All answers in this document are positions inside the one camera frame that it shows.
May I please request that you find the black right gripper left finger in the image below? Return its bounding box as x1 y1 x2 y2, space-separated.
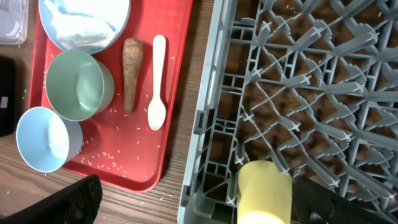
1 174 103 224

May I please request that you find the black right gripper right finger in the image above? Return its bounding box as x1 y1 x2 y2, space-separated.
292 177 393 223

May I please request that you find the red plastic tray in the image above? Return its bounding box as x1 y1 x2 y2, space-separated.
27 0 194 193

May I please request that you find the clear plastic bin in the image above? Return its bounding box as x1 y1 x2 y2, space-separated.
0 0 29 45

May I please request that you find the light blue plate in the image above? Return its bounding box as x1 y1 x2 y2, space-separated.
39 0 131 55

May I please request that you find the green bowl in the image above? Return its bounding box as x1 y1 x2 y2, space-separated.
45 50 114 121

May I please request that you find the light blue bowl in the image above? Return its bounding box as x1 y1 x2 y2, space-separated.
16 106 83 173

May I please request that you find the brown carrot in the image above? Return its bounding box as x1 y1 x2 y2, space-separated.
123 38 144 114

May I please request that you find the grey dishwasher rack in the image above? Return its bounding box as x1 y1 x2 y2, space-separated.
177 0 397 223

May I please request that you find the white plastic spoon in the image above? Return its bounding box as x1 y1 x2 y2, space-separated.
147 35 166 131

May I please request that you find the yellow cup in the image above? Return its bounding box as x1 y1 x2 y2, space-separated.
237 161 293 224

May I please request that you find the black tray bin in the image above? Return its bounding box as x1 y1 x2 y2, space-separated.
0 55 16 137

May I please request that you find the white crumpled napkin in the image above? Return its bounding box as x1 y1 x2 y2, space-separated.
43 0 131 51

